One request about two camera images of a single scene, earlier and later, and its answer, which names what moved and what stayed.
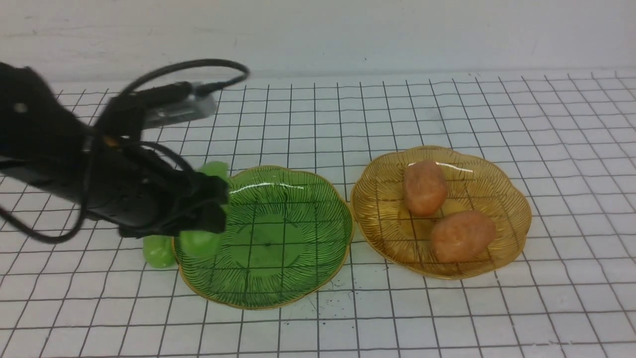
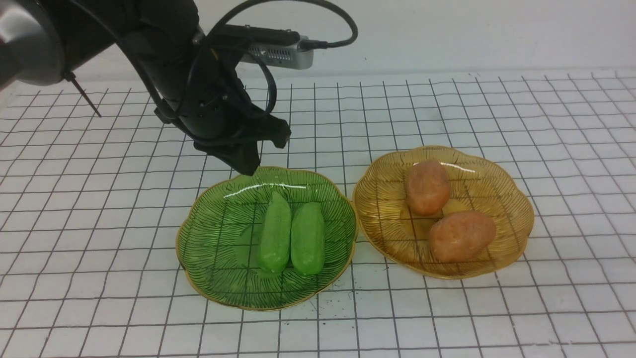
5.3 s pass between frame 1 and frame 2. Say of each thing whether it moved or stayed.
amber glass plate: stayed
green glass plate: stayed
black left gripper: moved
